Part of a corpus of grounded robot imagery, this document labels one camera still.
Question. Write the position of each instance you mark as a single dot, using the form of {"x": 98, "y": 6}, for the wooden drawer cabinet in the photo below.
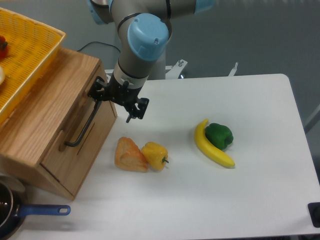
{"x": 33, "y": 141}

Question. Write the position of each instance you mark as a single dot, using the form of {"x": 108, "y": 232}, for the yellow plastic basket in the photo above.
{"x": 32, "y": 46}

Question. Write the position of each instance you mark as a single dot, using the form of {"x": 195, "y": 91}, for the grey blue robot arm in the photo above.
{"x": 144, "y": 29}

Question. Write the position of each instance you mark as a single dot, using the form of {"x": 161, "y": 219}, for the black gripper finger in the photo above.
{"x": 97, "y": 90}
{"x": 136, "y": 109}

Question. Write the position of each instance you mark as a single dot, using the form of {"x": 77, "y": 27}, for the green toy bell pepper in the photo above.
{"x": 219, "y": 135}

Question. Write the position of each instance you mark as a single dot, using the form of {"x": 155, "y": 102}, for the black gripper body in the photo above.
{"x": 121, "y": 94}

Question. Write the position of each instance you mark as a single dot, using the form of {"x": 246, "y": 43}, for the white round object in basket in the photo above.
{"x": 2, "y": 75}

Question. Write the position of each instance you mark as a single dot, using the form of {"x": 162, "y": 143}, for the wooden top drawer black handle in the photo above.
{"x": 80, "y": 126}

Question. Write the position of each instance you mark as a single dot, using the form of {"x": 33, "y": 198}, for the black device at table edge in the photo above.
{"x": 314, "y": 211}

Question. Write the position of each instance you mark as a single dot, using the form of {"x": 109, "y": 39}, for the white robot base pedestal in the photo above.
{"x": 159, "y": 69}

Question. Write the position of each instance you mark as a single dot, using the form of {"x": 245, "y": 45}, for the blue handled frying pan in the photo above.
{"x": 15, "y": 207}

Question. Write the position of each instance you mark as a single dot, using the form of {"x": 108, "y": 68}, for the toy croissant bread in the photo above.
{"x": 129, "y": 157}

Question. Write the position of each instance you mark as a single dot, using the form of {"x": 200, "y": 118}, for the red toy pepper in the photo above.
{"x": 3, "y": 47}

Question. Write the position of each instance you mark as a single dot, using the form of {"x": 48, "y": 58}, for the yellow toy banana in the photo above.
{"x": 208, "y": 149}

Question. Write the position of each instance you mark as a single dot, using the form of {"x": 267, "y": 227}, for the yellow toy bell pepper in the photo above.
{"x": 156, "y": 155}

